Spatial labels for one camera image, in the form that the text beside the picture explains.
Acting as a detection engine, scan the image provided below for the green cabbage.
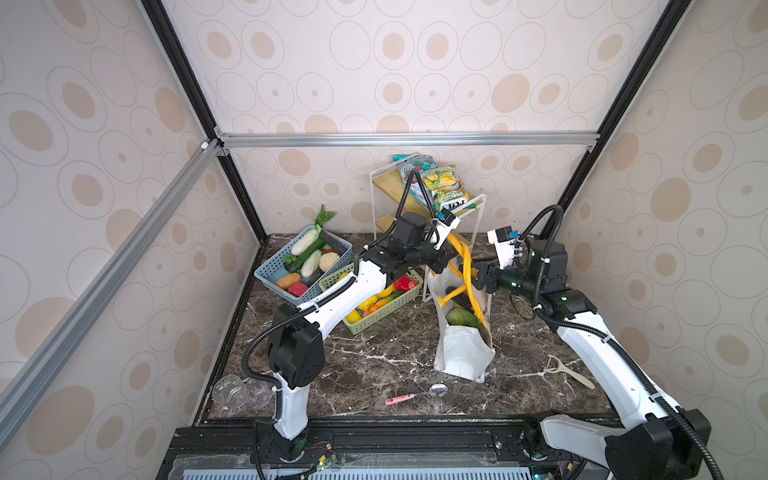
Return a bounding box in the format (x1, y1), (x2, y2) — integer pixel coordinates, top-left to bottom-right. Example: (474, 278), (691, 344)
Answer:
(445, 307), (480, 329)

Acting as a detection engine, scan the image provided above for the white grocery bag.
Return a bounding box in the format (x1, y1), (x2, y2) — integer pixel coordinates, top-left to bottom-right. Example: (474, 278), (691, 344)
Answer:
(426, 234), (495, 383)

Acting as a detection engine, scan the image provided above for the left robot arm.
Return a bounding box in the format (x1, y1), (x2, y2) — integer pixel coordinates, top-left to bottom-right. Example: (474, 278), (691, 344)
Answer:
(241, 209), (460, 441)

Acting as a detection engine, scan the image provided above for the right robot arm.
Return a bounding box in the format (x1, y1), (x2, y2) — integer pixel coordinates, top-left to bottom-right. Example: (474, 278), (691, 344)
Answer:
(474, 229), (723, 479)

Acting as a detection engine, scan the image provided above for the green yellow candy bag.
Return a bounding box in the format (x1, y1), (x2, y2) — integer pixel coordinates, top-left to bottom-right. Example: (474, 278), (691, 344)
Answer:
(421, 165), (471, 214)

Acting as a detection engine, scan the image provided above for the colourful candy bag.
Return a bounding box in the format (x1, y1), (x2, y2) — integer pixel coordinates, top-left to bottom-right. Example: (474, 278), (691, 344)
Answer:
(398, 154), (436, 181)

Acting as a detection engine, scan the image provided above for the white wooden shelf rack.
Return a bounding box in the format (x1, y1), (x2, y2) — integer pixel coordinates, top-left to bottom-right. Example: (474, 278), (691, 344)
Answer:
(368, 153), (488, 301)

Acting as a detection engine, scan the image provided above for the white pumpkin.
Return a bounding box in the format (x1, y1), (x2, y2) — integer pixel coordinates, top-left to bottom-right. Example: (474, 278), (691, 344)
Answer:
(318, 252), (340, 272)

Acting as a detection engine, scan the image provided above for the green plastic basket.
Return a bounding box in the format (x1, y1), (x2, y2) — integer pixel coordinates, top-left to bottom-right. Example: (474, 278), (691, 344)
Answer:
(343, 270), (423, 335)

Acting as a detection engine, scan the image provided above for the white long vegetable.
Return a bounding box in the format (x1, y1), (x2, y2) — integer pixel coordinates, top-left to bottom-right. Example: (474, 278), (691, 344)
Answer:
(300, 250), (323, 278)

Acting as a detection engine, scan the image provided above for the cream vegetable peeler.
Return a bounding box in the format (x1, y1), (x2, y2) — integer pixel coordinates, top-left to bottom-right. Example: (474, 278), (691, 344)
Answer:
(543, 354), (596, 390)

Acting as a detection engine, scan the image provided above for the green cucumber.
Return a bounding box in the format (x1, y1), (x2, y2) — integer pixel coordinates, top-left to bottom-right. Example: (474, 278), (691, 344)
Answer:
(288, 237), (326, 273)

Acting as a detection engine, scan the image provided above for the red bell pepper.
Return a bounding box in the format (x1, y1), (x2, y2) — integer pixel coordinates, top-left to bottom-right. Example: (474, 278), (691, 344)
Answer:
(287, 282), (309, 297)

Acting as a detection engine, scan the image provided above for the brown bread roll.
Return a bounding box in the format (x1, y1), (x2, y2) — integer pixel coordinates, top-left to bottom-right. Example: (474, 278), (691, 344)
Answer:
(275, 273), (302, 290)

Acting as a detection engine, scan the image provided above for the clear plastic cup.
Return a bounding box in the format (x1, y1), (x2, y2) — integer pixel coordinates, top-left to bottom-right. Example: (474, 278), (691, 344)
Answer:
(212, 374), (273, 411)

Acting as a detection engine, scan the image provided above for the pink handled spoon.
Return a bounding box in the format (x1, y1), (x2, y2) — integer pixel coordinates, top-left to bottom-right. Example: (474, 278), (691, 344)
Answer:
(385, 383), (448, 406)

